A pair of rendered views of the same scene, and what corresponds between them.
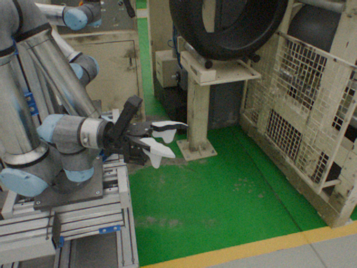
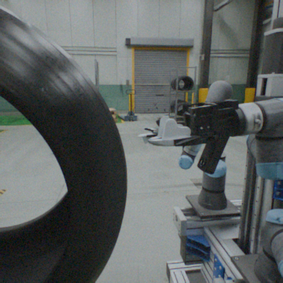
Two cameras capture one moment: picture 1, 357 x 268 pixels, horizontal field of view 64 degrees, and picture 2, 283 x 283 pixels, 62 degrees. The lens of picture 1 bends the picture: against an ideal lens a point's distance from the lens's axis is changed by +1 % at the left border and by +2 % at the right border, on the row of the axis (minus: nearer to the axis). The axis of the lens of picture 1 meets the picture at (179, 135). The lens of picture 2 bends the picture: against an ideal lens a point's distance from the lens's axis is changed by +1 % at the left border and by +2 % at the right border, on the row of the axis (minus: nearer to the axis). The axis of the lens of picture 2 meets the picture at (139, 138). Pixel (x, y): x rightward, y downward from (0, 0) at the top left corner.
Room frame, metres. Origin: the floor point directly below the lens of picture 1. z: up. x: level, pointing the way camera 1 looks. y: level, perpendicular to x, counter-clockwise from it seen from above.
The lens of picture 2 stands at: (1.93, 0.11, 1.34)
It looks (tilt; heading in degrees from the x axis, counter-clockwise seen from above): 13 degrees down; 185
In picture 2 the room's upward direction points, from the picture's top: straight up
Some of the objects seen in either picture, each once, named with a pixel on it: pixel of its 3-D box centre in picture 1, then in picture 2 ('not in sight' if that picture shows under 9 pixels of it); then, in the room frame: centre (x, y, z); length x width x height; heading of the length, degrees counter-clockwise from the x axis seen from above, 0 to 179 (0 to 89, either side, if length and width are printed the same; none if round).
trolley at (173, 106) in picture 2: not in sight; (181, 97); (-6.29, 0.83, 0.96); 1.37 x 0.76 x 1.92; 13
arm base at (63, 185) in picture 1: (67, 168); (212, 194); (0.75, 0.40, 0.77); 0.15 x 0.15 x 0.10
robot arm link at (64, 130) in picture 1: (68, 130); not in sight; (0.59, 0.28, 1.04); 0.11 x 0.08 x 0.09; 78
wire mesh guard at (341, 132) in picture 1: (283, 99); not in sight; (1.50, -0.61, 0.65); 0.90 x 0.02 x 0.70; 17
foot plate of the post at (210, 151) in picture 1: (196, 146); not in sight; (1.85, -0.14, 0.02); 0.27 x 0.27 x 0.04; 17
